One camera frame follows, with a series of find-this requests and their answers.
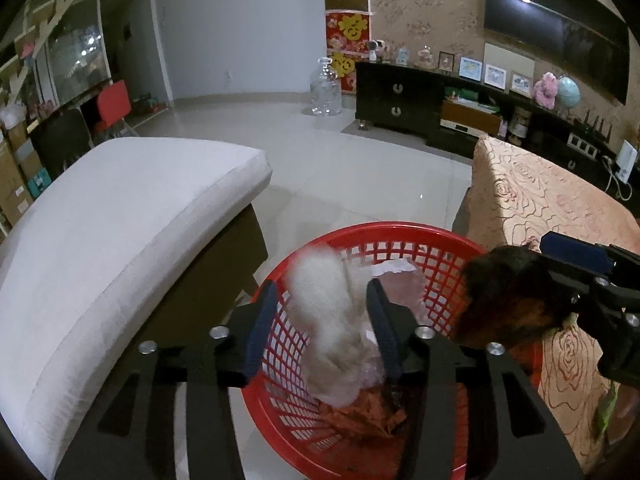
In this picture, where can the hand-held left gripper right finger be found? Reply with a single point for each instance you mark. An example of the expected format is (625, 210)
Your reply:
(382, 332)

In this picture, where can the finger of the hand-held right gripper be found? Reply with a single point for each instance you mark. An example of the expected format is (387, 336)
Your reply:
(575, 254)

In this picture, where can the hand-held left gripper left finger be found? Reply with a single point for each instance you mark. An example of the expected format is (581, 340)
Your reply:
(260, 332)

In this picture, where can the white fluffy garment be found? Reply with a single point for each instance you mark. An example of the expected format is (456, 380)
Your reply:
(320, 300)

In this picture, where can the dark brown garment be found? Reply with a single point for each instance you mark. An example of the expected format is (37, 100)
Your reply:
(510, 295)

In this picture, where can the red plastic basket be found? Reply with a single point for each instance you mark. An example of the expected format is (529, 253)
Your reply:
(380, 232)

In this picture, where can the clear plastic bag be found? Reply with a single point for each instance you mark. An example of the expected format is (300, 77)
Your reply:
(405, 290)

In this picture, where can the green scrap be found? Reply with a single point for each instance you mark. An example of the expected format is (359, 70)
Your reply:
(606, 407)

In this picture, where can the orange wrapper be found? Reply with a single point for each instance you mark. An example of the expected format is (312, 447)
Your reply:
(360, 415)

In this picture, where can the white power strip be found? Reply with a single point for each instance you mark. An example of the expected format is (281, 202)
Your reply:
(582, 144)

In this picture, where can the light blue globe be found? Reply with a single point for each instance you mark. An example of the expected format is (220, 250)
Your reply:
(569, 92)

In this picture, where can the white cushioned bench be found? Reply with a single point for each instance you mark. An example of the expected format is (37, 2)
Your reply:
(125, 240)

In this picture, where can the pink plush toy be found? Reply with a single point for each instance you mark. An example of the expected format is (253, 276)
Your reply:
(545, 90)

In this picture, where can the orange and white box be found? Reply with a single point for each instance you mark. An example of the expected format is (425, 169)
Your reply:
(470, 117)

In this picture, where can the cream board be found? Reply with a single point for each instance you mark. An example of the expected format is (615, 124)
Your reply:
(510, 55)

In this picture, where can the black media cabinet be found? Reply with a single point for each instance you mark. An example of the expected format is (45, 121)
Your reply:
(390, 105)

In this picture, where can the large glass jar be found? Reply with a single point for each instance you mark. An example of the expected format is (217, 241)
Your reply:
(326, 90)

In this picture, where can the red chair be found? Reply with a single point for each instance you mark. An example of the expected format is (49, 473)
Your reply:
(114, 102)

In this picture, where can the black chair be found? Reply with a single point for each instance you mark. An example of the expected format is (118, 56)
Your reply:
(62, 140)

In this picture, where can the stack of cardboard boxes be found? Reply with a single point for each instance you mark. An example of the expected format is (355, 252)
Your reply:
(20, 180)

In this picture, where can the white wall adapter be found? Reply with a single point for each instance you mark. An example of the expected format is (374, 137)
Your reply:
(627, 160)

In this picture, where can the small picture frame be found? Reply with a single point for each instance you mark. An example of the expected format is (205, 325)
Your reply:
(521, 83)

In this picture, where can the white picture frame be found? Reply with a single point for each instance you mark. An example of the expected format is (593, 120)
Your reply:
(495, 76)

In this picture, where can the blue picture frame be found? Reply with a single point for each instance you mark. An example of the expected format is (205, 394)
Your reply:
(470, 70)

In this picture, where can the black wall television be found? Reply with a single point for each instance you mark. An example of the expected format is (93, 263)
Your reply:
(550, 15)

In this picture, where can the red festive wall decoration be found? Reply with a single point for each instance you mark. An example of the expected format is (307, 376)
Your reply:
(347, 40)

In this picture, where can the wooden wall shelf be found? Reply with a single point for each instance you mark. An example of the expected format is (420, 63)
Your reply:
(35, 15)

